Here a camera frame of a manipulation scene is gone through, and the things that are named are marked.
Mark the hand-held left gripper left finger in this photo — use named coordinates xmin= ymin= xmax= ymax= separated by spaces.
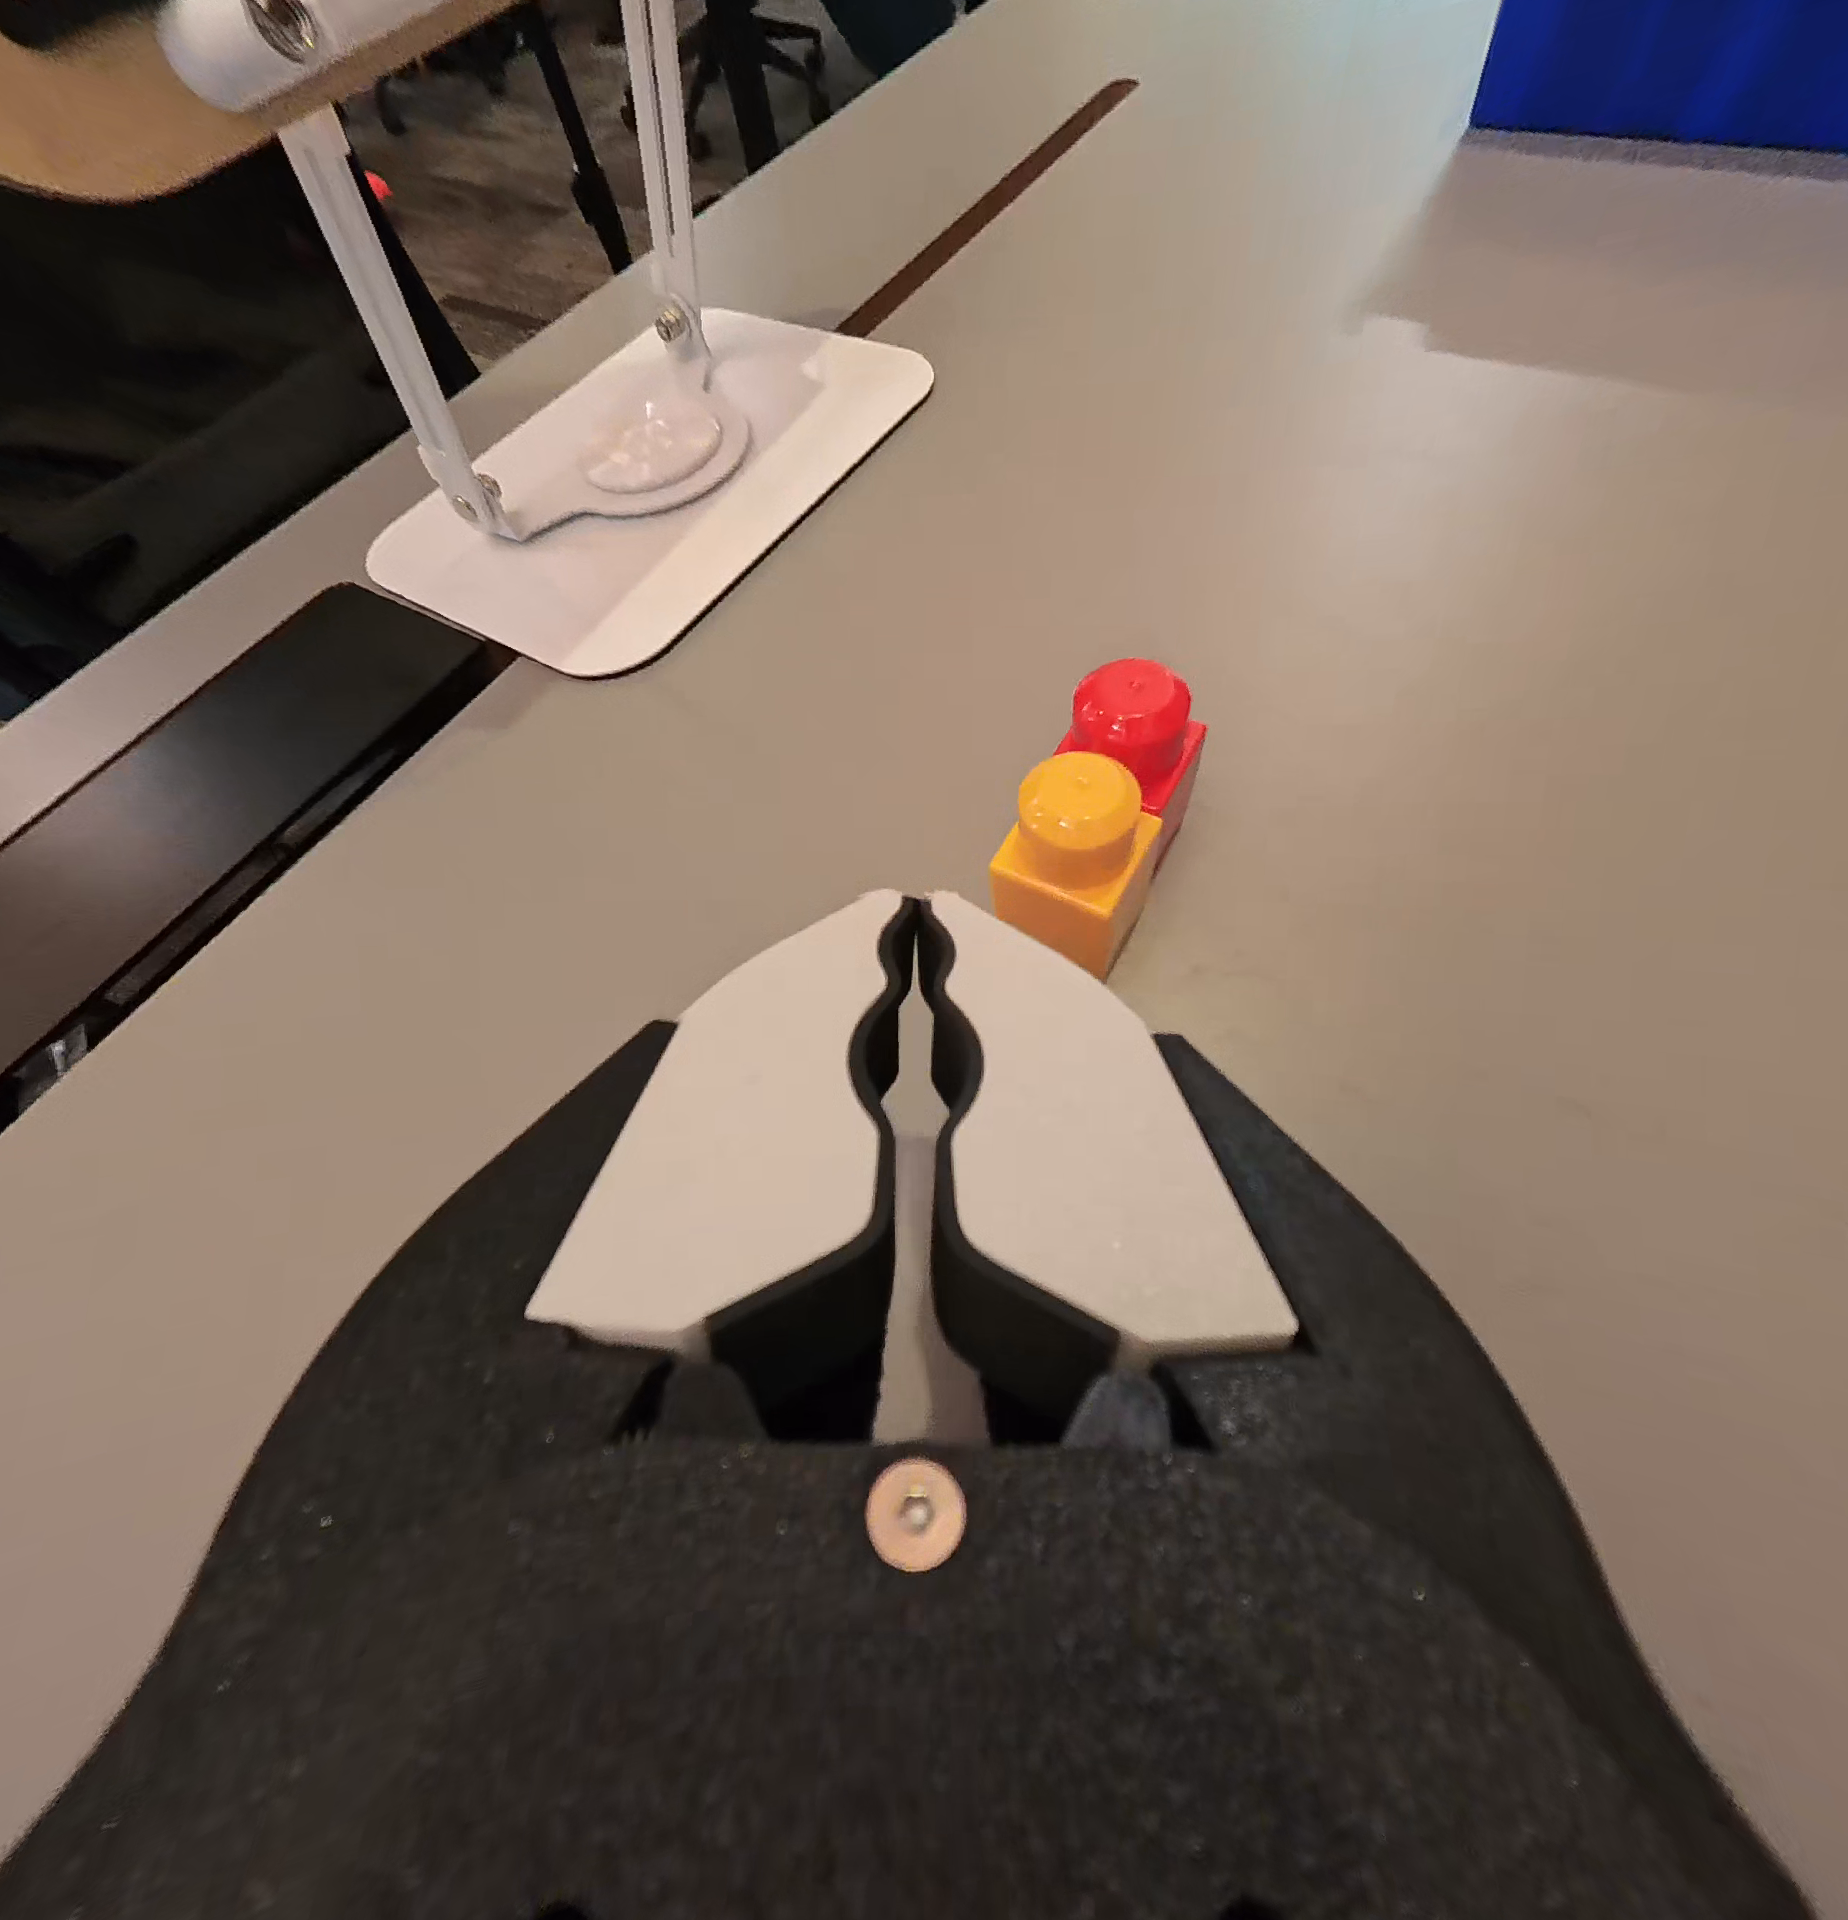
xmin=525 ymin=889 xmax=925 ymax=1442

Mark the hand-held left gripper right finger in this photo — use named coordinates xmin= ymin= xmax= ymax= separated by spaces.
xmin=920 ymin=889 xmax=1301 ymax=1444

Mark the yellow single-stud block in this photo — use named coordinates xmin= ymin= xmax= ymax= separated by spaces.
xmin=989 ymin=753 xmax=1163 ymax=984

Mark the red single-stud block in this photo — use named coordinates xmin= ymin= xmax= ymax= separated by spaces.
xmin=1053 ymin=660 xmax=1208 ymax=872

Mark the blue plastic bin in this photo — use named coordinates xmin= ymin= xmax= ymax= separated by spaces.
xmin=1468 ymin=0 xmax=1848 ymax=155

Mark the white tablet stand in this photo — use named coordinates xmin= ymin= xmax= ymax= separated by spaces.
xmin=158 ymin=0 xmax=936 ymax=681

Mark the black office chair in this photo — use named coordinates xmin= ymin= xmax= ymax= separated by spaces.
xmin=624 ymin=0 xmax=839 ymax=170
xmin=0 ymin=165 xmax=479 ymax=722

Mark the black cable tray cover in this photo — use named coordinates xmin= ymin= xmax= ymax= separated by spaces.
xmin=0 ymin=582 xmax=494 ymax=1115

